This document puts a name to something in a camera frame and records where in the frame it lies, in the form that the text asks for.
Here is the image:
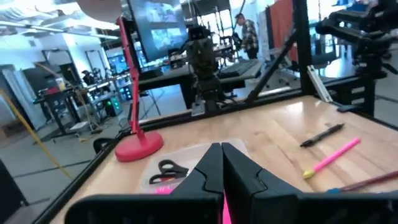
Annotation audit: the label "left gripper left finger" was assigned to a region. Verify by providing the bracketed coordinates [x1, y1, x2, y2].
[65, 142, 225, 224]

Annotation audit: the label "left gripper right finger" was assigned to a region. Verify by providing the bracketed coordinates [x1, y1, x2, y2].
[222, 142, 398, 224]

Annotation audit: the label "black scissors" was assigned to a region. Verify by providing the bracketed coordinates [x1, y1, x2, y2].
[148, 159, 190, 185]

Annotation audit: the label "pink pencil yellow eraser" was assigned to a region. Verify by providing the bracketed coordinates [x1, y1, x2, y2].
[303, 138, 361, 180]

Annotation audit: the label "black Pilot G-2 pen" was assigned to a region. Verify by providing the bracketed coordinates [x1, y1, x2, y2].
[300, 123, 345, 148]

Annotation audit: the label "brown pencil blue eraser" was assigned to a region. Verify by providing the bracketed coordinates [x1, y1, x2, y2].
[326, 170, 398, 194]

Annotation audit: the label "clear plastic supply box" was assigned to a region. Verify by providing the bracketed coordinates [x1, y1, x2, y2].
[139, 139, 249, 194]

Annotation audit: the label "black office desk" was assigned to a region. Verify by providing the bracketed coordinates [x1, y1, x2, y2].
[138, 58, 264, 110]

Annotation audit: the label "black keyboard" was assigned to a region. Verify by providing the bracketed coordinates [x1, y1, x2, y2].
[218, 58, 259, 79]

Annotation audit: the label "large computer monitor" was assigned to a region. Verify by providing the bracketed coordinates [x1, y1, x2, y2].
[128, 0, 190, 63]

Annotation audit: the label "person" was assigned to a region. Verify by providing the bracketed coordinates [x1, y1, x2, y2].
[234, 12, 260, 60]

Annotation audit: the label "red desk lamp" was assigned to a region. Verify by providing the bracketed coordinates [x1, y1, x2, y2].
[76, 0, 164, 162]

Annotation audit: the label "orange curtain panel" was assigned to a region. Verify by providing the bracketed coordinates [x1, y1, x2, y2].
[269, 0, 295, 62]

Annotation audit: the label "computer tower green lights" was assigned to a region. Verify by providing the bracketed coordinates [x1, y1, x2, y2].
[104, 96, 124, 118]

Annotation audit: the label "cluttered workbench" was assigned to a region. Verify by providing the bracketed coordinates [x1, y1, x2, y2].
[33, 73, 131, 142]

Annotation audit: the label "black aluminium rig frame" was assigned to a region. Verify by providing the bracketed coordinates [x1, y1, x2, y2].
[32, 0, 398, 224]

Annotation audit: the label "silver aluminium bracket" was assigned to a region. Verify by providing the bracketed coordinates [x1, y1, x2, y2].
[307, 65, 333, 103]

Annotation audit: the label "yellow hanging cable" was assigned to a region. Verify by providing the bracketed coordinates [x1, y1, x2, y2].
[0, 88, 73, 180]

